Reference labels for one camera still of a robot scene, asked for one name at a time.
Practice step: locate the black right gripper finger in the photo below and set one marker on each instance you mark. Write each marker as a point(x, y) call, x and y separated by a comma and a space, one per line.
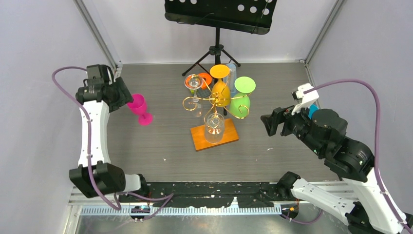
point(280, 112)
point(271, 122)

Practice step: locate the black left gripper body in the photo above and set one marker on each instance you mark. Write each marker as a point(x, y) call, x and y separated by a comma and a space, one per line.
point(121, 95)

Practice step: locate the orange wine glass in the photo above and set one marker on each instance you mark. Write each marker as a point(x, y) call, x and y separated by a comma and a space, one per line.
point(221, 87)

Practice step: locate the orange ring toy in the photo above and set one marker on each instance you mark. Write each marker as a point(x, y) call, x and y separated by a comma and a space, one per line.
point(207, 80)

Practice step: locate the clear wine glass front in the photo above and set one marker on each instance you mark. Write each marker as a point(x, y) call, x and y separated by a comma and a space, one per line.
point(214, 128)

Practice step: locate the blue wine glass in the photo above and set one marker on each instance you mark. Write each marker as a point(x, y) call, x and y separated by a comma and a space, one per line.
point(312, 109)

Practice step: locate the clear wine glass back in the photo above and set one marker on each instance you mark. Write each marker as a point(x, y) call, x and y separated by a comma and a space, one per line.
point(193, 83)

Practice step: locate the green wine glass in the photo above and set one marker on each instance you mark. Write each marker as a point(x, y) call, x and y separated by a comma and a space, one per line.
point(240, 104)

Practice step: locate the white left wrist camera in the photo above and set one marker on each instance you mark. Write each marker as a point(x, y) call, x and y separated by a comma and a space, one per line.
point(98, 74)

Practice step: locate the pink wine glass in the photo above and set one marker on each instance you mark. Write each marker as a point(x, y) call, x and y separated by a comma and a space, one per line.
point(139, 107)

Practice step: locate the grey building plate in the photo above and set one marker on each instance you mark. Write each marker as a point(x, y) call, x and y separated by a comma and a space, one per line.
point(201, 93)

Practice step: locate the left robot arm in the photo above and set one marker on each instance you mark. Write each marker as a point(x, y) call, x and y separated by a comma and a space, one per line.
point(100, 95)

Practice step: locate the black music stand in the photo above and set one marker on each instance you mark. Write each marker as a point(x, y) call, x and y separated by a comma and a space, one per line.
point(249, 16)

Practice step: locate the gold wire wine glass rack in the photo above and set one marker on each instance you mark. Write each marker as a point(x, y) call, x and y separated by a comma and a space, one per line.
point(197, 133)

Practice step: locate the clear wine glass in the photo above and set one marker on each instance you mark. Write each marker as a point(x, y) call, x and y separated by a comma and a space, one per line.
point(193, 83)
point(214, 128)

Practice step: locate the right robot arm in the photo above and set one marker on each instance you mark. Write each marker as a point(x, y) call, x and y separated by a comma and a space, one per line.
point(324, 133)

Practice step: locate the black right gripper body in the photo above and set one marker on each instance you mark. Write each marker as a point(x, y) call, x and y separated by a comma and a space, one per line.
point(296, 124)

